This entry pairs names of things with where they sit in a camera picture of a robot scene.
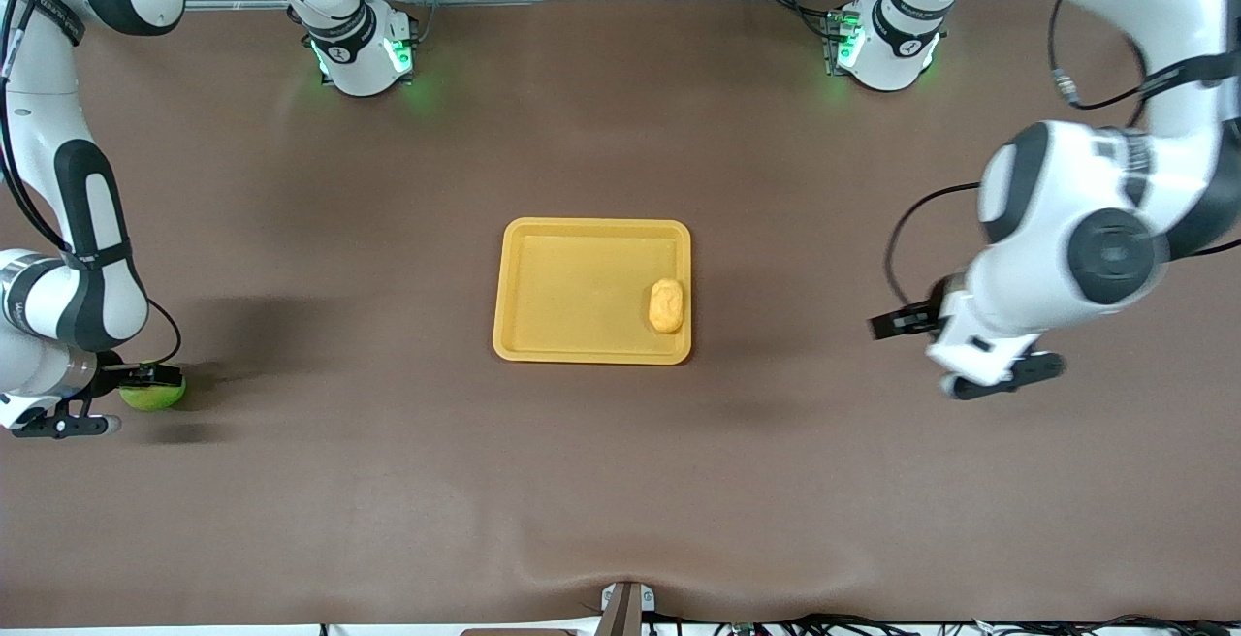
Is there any yellow plastic tray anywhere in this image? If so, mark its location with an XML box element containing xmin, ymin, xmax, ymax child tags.
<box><xmin>492</xmin><ymin>217</ymin><xmax>693</xmax><ymax>366</ymax></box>

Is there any yellow potato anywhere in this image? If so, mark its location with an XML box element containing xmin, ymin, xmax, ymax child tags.
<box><xmin>647</xmin><ymin>277</ymin><xmax>685</xmax><ymax>334</ymax></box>

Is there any grey table edge clamp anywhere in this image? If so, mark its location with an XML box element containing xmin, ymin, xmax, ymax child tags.
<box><xmin>599</xmin><ymin>581</ymin><xmax>656</xmax><ymax>636</ymax></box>

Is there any brown table mat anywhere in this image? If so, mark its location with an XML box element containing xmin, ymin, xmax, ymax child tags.
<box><xmin>0</xmin><ymin>0</ymin><xmax>1241</xmax><ymax>629</ymax></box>

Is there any green apple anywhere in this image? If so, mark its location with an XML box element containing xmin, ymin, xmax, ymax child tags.
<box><xmin>119</xmin><ymin>365</ymin><xmax>187</xmax><ymax>412</ymax></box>

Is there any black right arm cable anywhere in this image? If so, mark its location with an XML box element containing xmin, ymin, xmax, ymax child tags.
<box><xmin>0</xmin><ymin>0</ymin><xmax>185</xmax><ymax>367</ymax></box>

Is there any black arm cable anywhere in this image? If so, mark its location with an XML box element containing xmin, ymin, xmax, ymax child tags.
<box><xmin>0</xmin><ymin>0</ymin><xmax>185</xmax><ymax>367</ymax></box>
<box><xmin>882</xmin><ymin>0</ymin><xmax>1241</xmax><ymax>315</ymax></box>

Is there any black cable bundle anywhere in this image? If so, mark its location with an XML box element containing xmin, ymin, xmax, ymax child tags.
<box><xmin>650</xmin><ymin>613</ymin><xmax>1241</xmax><ymax>636</ymax></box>

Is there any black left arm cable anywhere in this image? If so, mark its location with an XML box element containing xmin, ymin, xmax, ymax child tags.
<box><xmin>882</xmin><ymin>0</ymin><xmax>1241</xmax><ymax>315</ymax></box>

